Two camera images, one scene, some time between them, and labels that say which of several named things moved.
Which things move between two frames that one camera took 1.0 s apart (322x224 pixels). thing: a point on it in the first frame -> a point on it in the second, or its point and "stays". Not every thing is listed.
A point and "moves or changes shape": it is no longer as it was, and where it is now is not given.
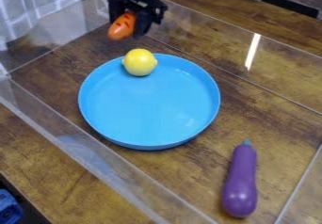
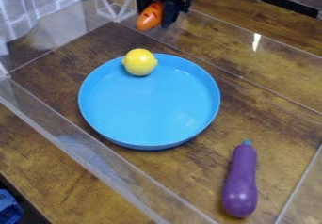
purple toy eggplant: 239,194 stays
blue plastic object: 10,212 stays
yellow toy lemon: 139,62 stays
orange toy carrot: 121,25 moves or changes shape
